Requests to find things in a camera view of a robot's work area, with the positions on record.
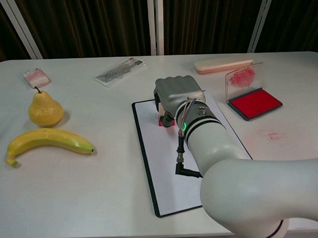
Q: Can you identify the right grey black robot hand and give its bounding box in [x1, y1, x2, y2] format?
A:
[152, 75, 209, 127]

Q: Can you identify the small red stamp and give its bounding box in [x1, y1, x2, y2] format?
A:
[155, 102, 175, 128]

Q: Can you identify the black clipboard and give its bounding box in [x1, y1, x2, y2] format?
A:
[131, 88, 255, 219]

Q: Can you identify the beige pencil case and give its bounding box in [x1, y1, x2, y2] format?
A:
[193, 57, 254, 76]

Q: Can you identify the clear printed plastic bag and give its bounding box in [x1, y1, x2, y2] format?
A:
[91, 56, 149, 88]

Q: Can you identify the dark pleated curtain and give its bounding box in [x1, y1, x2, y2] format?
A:
[0, 0, 30, 67]
[161, 0, 263, 56]
[259, 0, 318, 55]
[16, 0, 157, 61]

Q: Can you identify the red ink pad clear lid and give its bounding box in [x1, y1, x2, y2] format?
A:
[224, 61, 284, 122]

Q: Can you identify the white paper sheet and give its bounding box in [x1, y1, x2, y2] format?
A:
[134, 91, 253, 217]

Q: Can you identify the yellow pear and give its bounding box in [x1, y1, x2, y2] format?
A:
[27, 85, 65, 127]

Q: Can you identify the yellow banana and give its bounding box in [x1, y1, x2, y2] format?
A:
[4, 126, 95, 167]

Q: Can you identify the pink packet in plastic wrap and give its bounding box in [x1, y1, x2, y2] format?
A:
[23, 66, 52, 89]

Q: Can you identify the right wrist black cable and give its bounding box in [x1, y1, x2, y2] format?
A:
[172, 96, 203, 180]

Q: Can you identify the white partition post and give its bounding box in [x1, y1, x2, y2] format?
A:
[246, 0, 277, 54]
[0, 0, 44, 61]
[147, 0, 165, 56]

